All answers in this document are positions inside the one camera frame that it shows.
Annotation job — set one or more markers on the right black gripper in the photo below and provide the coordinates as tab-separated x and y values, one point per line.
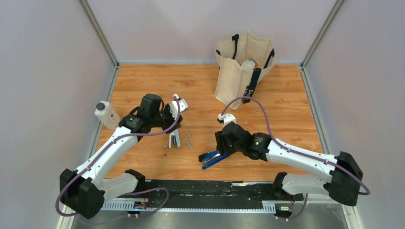
221	146

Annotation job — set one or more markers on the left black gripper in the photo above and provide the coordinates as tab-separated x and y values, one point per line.
167	109

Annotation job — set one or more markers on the light grey white stapler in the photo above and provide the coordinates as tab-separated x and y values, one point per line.
174	139

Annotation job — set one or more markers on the blue black stapler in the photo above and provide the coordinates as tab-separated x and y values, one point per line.
211	158

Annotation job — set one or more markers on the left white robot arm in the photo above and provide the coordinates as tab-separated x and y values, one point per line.
84	190

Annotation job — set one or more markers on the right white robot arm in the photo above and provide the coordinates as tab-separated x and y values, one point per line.
339	177

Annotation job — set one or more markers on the white bottle black cap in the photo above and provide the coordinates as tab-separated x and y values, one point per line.
107	115

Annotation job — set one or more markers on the cream canvas tote bag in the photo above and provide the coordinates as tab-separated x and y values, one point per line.
244	60

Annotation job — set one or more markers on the white roll in bag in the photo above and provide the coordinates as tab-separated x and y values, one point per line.
248	64

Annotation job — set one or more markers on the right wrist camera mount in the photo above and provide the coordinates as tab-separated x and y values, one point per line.
226	118

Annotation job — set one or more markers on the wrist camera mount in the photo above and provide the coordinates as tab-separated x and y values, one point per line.
178	106
226	118

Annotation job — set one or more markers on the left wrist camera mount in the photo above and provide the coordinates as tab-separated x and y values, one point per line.
178	106

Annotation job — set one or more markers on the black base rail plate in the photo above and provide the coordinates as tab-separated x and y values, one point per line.
204	194

